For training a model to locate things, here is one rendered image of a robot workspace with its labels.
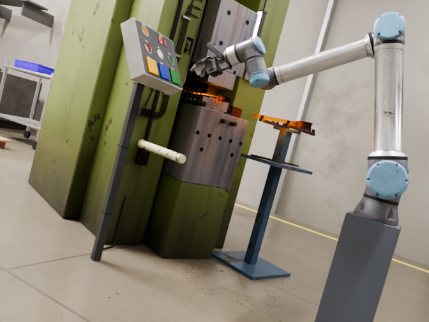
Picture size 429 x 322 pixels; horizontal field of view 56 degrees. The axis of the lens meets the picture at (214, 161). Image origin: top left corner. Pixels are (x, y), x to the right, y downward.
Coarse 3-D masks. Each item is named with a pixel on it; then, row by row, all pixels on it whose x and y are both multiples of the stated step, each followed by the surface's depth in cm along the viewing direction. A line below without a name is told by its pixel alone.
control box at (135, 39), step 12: (132, 24) 185; (144, 24) 192; (132, 36) 184; (144, 36) 189; (156, 36) 200; (132, 48) 184; (144, 48) 186; (156, 48) 197; (168, 48) 208; (132, 60) 184; (144, 60) 183; (156, 60) 193; (168, 60) 204; (132, 72) 183; (144, 72) 180; (144, 84) 192; (156, 84) 195; (168, 84) 199
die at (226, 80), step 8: (192, 72) 250; (224, 72) 243; (192, 80) 254; (200, 80) 243; (208, 80) 237; (216, 80) 241; (224, 80) 244; (232, 80) 248; (224, 88) 250; (232, 88) 249
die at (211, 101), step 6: (192, 96) 246; (198, 96) 242; (204, 96) 238; (210, 96) 241; (210, 102) 241; (216, 102) 244; (222, 102) 247; (210, 108) 242; (216, 108) 245; (222, 108) 248
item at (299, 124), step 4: (256, 116) 265; (260, 116) 263; (264, 116) 260; (268, 116) 258; (272, 120) 256; (276, 120) 253; (280, 120) 251; (284, 120) 249; (292, 124) 245; (296, 124) 242; (300, 124) 242; (304, 124) 240; (308, 124) 238; (304, 128) 239; (308, 128) 238
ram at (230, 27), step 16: (208, 0) 241; (224, 0) 232; (208, 16) 238; (224, 16) 235; (240, 16) 241; (256, 16) 249; (208, 32) 235; (224, 32) 237; (240, 32) 244; (224, 48) 239; (192, 64) 251; (240, 64) 249
